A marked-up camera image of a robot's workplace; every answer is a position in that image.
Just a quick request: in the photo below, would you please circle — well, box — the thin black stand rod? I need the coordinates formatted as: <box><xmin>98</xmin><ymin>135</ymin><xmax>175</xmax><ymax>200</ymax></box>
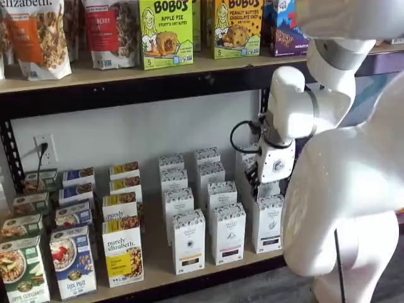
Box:
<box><xmin>333</xmin><ymin>229</ymin><xmax>348</xmax><ymax>303</ymax></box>

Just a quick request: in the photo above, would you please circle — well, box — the red label granola bag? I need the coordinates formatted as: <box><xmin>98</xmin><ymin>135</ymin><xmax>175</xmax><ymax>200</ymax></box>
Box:
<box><xmin>81</xmin><ymin>0</ymin><xmax>140</xmax><ymax>71</ymax></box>

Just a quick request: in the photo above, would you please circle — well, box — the black metal shelf frame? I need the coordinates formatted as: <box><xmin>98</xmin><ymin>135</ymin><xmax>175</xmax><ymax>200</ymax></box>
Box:
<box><xmin>0</xmin><ymin>62</ymin><xmax>317</xmax><ymax>303</ymax></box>

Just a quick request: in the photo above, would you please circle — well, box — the white pasta box orange strip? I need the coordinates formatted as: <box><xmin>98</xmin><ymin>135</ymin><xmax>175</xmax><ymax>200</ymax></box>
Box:
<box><xmin>163</xmin><ymin>186</ymin><xmax>195</xmax><ymax>247</ymax></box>
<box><xmin>159</xmin><ymin>168</ymin><xmax>189</xmax><ymax>192</ymax></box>
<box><xmin>170</xmin><ymin>209</ymin><xmax>207</xmax><ymax>276</ymax></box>
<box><xmin>157</xmin><ymin>152</ymin><xmax>186</xmax><ymax>173</ymax></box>

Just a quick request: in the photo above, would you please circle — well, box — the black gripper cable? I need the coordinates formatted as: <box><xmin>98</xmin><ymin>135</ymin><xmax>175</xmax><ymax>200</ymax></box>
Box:
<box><xmin>229</xmin><ymin>119</ymin><xmax>266</xmax><ymax>153</ymax></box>

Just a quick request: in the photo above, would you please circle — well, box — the green Bobo's apple pie box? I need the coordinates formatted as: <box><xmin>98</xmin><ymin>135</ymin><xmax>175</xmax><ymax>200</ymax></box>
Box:
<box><xmin>190</xmin><ymin>0</ymin><xmax>203</xmax><ymax>52</ymax></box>
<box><xmin>138</xmin><ymin>0</ymin><xmax>194</xmax><ymax>71</ymax></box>

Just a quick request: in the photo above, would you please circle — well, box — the green apple oatmeal box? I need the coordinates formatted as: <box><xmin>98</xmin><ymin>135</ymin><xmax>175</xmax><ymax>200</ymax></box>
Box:
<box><xmin>0</xmin><ymin>212</ymin><xmax>45</xmax><ymax>241</ymax></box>
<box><xmin>0</xmin><ymin>234</ymin><xmax>52</xmax><ymax>303</ymax></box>
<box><xmin>23</xmin><ymin>168</ymin><xmax>59</xmax><ymax>194</ymax></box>
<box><xmin>12</xmin><ymin>190</ymin><xmax>52</xmax><ymax>217</ymax></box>

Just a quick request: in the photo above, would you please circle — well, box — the white pasta box pink strip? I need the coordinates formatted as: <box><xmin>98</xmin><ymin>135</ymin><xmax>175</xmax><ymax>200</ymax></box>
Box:
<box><xmin>210</xmin><ymin>202</ymin><xmax>247</xmax><ymax>267</ymax></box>
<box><xmin>193</xmin><ymin>146</ymin><xmax>222</xmax><ymax>167</ymax></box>
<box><xmin>206</xmin><ymin>180</ymin><xmax>239</xmax><ymax>210</ymax></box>
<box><xmin>196</xmin><ymin>161</ymin><xmax>227</xmax><ymax>191</ymax></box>

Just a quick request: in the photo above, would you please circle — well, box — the wooden shelf board with bags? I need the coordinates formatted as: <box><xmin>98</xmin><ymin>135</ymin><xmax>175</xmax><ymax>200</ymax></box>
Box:
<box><xmin>0</xmin><ymin>40</ymin><xmax>404</xmax><ymax>94</ymax></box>

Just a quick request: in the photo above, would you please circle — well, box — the black plug with cord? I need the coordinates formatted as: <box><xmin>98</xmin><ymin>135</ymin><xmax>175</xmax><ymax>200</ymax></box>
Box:
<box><xmin>18</xmin><ymin>142</ymin><xmax>50</xmax><ymax>194</ymax></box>

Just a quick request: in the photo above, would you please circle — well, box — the orange label granola bag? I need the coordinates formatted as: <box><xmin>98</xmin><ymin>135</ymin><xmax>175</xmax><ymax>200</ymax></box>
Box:
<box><xmin>4</xmin><ymin>0</ymin><xmax>73</xmax><ymax>81</ymax></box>

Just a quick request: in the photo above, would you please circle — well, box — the clear granola bag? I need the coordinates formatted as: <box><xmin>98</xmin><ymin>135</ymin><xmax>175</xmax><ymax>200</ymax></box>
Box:
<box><xmin>62</xmin><ymin>0</ymin><xmax>88</xmax><ymax>62</ymax></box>

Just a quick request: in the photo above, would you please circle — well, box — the blue flax oatmeal box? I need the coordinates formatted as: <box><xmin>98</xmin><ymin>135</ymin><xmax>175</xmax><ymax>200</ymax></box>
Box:
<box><xmin>57</xmin><ymin>182</ymin><xmax>96</xmax><ymax>206</ymax></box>
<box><xmin>48</xmin><ymin>224</ymin><xmax>97</xmax><ymax>301</ymax></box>
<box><xmin>61</xmin><ymin>167</ymin><xmax>96</xmax><ymax>188</ymax></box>
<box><xmin>54</xmin><ymin>201</ymin><xmax>93</xmax><ymax>230</ymax></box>

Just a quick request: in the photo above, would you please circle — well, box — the wooden shelf board with boxes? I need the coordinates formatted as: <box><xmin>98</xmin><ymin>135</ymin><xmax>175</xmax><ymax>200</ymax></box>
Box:
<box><xmin>0</xmin><ymin>167</ymin><xmax>287</xmax><ymax>303</ymax></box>

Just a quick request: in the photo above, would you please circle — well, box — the white pasta box green strip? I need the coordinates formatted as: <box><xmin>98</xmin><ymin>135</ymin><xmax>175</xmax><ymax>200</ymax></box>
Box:
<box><xmin>234</xmin><ymin>143</ymin><xmax>260</xmax><ymax>160</ymax></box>
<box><xmin>241</xmin><ymin>157</ymin><xmax>258</xmax><ymax>191</ymax></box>
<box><xmin>251</xmin><ymin>194</ymin><xmax>286</xmax><ymax>254</ymax></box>
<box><xmin>258</xmin><ymin>180</ymin><xmax>282</xmax><ymax>198</ymax></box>

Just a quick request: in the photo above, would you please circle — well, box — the yellow purely elizabeth granola box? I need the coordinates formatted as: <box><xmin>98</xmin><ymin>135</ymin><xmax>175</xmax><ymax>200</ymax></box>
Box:
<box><xmin>101</xmin><ymin>191</ymin><xmax>138</xmax><ymax>222</ymax></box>
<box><xmin>101</xmin><ymin>215</ymin><xmax>146</xmax><ymax>289</ymax></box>
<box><xmin>108</xmin><ymin>175</ymin><xmax>143</xmax><ymax>197</ymax></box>
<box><xmin>108</xmin><ymin>161</ymin><xmax>141</xmax><ymax>181</ymax></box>

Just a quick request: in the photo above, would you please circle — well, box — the white granola bag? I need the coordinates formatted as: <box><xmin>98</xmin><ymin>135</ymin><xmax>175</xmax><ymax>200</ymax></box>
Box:
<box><xmin>0</xmin><ymin>5</ymin><xmax>15</xmax><ymax>80</ymax></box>

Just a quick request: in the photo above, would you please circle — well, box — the purple background panel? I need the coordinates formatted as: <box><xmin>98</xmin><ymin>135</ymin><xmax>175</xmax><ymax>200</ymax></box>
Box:
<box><xmin>354</xmin><ymin>47</ymin><xmax>404</xmax><ymax>95</ymax></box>

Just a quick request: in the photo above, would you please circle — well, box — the white wall outlet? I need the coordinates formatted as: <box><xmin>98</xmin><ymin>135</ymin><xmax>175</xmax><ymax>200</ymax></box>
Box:
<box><xmin>32</xmin><ymin>133</ymin><xmax>59</xmax><ymax>167</ymax></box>

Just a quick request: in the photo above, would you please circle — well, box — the yellow Bobo's peanut butter box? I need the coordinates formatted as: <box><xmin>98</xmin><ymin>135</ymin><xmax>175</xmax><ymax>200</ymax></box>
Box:
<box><xmin>214</xmin><ymin>0</ymin><xmax>264</xmax><ymax>61</ymax></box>

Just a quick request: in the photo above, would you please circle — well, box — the blue snack bar box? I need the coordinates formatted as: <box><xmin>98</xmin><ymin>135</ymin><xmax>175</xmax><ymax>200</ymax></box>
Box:
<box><xmin>262</xmin><ymin>0</ymin><xmax>312</xmax><ymax>59</ymax></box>

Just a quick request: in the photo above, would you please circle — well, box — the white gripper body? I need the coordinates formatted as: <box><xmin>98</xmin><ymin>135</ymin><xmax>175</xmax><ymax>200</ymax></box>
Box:
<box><xmin>256</xmin><ymin>140</ymin><xmax>297</xmax><ymax>184</ymax></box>

